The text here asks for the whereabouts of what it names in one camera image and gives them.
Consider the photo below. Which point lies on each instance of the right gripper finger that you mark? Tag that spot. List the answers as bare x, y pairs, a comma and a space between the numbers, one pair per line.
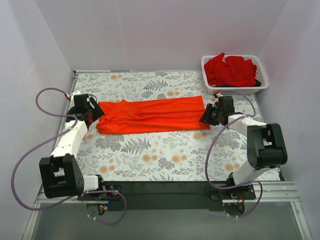
213, 121
207, 113

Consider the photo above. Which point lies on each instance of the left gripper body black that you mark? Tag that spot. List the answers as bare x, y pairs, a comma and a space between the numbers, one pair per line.
92, 111

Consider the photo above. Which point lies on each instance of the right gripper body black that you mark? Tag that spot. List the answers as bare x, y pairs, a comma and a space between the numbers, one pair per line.
210, 115

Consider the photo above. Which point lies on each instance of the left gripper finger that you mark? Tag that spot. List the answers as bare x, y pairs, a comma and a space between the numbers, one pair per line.
93, 103
93, 115

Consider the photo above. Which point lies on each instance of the orange t shirt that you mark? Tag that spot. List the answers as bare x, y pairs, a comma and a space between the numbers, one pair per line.
152, 116

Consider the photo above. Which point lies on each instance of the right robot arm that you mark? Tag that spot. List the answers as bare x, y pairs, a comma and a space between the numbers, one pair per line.
265, 149

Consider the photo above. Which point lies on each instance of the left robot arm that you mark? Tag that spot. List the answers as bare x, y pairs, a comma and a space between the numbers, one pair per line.
60, 174

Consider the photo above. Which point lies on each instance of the red shirts pile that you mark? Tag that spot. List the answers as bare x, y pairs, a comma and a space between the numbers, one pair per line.
230, 70

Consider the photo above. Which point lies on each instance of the floral table mat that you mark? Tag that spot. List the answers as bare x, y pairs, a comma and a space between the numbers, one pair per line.
162, 156

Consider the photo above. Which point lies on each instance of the black garment in basket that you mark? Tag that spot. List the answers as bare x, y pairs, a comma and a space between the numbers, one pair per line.
257, 84

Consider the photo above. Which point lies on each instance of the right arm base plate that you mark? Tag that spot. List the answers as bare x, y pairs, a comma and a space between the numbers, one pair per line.
246, 192

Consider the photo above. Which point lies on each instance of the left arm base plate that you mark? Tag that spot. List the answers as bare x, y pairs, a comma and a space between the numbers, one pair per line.
103, 193

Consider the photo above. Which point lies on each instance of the aluminium frame rail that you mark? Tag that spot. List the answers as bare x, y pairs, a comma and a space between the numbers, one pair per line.
152, 191

